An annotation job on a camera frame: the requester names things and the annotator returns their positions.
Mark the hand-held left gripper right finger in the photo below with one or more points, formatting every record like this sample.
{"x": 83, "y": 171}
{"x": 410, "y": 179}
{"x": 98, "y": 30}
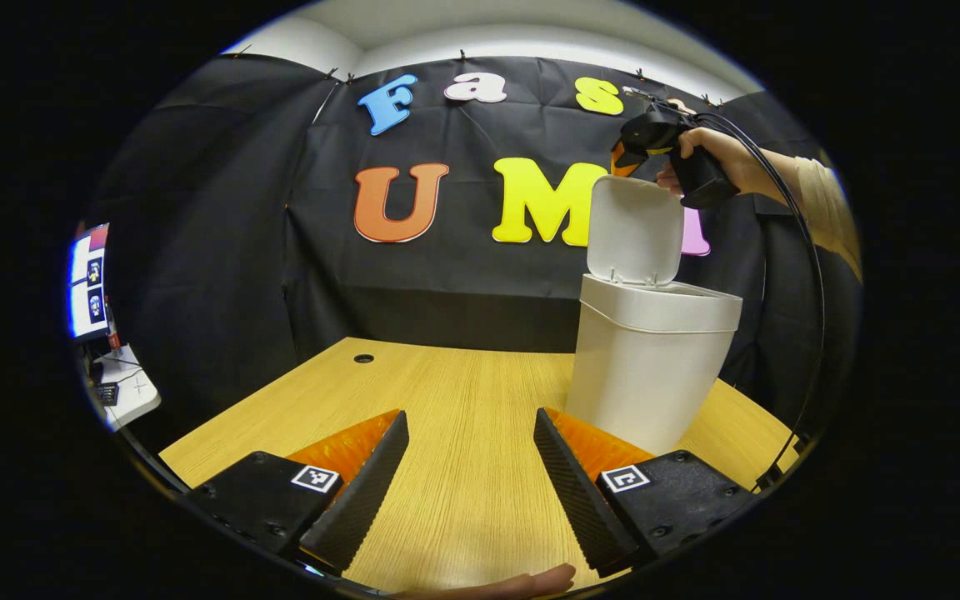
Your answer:
{"x": 578, "y": 492}

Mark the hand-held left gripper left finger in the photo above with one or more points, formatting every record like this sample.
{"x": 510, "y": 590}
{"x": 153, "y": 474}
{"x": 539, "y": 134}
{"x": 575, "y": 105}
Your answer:
{"x": 372, "y": 479}

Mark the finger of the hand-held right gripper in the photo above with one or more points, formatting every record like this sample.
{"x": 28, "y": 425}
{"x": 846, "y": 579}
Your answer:
{"x": 626, "y": 160}

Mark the white desktop garbage bin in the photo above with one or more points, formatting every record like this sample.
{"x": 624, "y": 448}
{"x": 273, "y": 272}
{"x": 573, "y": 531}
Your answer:
{"x": 647, "y": 375}

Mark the wooden desktop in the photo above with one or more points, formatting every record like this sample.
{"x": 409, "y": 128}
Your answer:
{"x": 463, "y": 417}

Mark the black backdrop cloth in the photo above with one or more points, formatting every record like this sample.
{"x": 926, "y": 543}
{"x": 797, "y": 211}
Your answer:
{"x": 447, "y": 275}

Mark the white side table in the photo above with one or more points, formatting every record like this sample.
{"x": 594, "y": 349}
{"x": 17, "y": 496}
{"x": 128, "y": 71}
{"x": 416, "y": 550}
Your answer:
{"x": 137, "y": 392}

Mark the small black device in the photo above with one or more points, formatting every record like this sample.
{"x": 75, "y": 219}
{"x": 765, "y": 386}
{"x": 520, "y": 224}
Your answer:
{"x": 107, "y": 394}

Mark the computer monitor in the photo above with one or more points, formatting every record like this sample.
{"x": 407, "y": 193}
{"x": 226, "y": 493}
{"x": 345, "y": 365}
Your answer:
{"x": 88, "y": 283}

